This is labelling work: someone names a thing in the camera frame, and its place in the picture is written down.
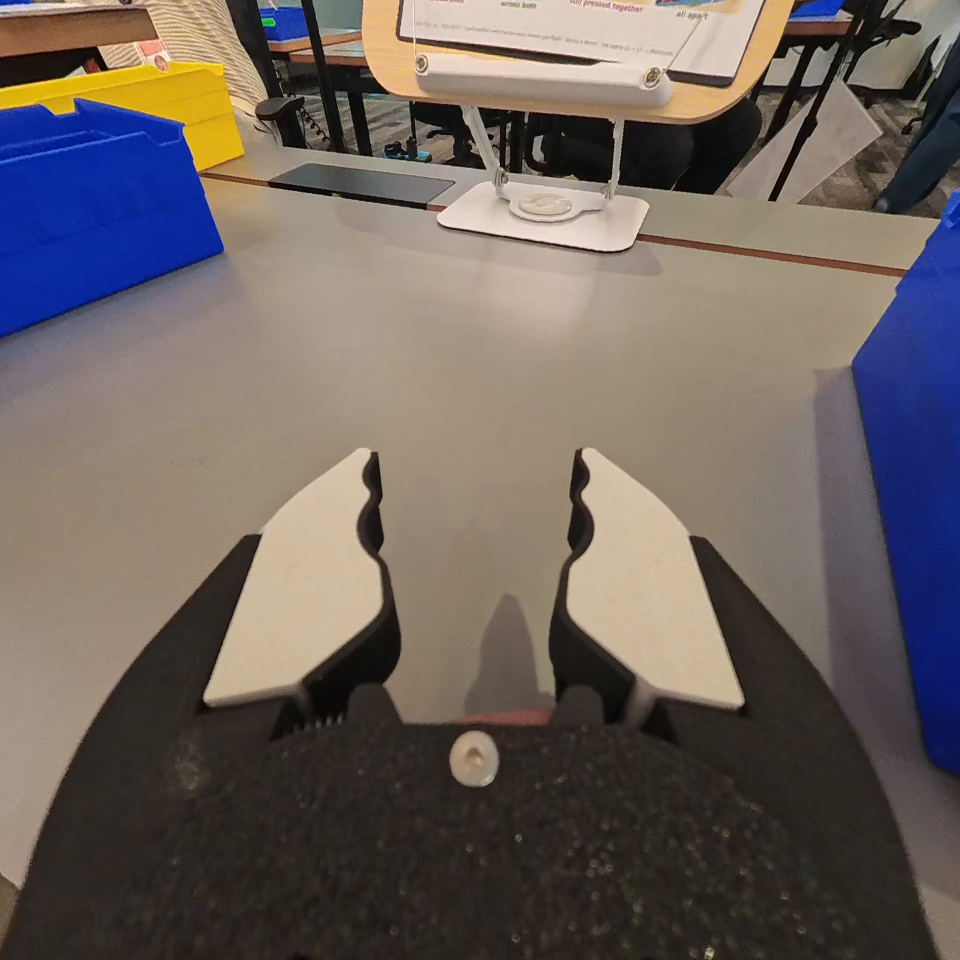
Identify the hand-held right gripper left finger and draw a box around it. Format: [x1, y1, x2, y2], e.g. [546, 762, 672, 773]
[201, 447, 403, 711]

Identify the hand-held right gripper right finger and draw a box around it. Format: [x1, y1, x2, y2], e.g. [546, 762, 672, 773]
[548, 447, 748, 712]

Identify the blue plastic bin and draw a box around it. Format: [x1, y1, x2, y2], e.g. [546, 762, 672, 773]
[0, 98, 228, 340]
[851, 195, 960, 775]

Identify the black flat panel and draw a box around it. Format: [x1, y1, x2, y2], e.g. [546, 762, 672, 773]
[269, 162, 457, 210]

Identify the white angled panel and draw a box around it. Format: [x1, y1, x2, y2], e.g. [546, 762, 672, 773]
[726, 83, 888, 205]

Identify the yellow plastic bin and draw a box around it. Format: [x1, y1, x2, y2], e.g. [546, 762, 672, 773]
[0, 60, 247, 172]

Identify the wooden display board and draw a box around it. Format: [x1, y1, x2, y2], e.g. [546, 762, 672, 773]
[360, 0, 798, 126]

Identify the small blue bin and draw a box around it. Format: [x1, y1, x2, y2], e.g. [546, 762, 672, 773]
[257, 5, 310, 43]

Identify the printed instruction sheet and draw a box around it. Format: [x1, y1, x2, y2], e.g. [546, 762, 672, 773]
[396, 0, 768, 85]

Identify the wooden side table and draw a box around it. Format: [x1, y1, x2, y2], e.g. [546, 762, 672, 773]
[0, 0, 160, 61]

